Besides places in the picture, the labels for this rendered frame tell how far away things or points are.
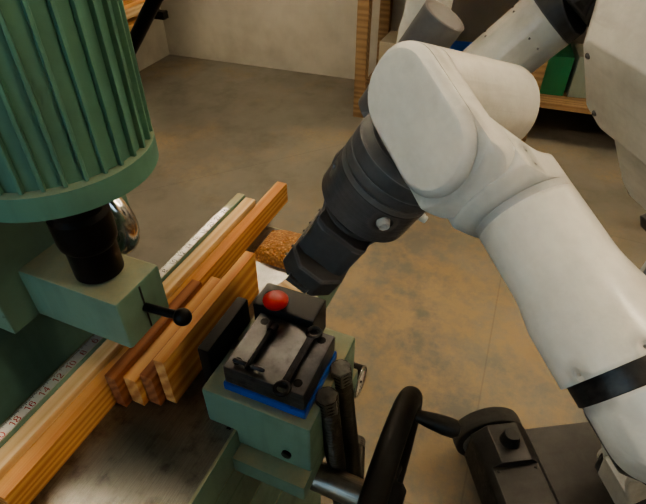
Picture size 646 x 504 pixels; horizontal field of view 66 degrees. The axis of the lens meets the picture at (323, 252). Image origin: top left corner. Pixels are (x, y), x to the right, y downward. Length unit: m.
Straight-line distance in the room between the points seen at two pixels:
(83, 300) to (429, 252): 1.86
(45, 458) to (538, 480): 1.16
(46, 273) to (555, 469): 1.30
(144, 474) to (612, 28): 0.69
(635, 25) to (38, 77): 0.53
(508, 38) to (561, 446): 1.12
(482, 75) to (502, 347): 1.66
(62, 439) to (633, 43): 0.71
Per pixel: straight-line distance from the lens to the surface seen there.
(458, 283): 2.16
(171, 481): 0.62
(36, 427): 0.64
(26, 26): 0.40
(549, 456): 1.55
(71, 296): 0.60
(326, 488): 0.68
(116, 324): 0.58
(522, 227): 0.31
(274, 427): 0.58
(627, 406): 0.30
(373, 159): 0.38
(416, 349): 1.88
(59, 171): 0.43
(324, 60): 4.08
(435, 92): 0.32
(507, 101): 0.38
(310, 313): 0.59
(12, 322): 0.66
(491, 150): 0.30
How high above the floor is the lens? 1.44
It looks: 40 degrees down
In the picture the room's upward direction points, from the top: straight up
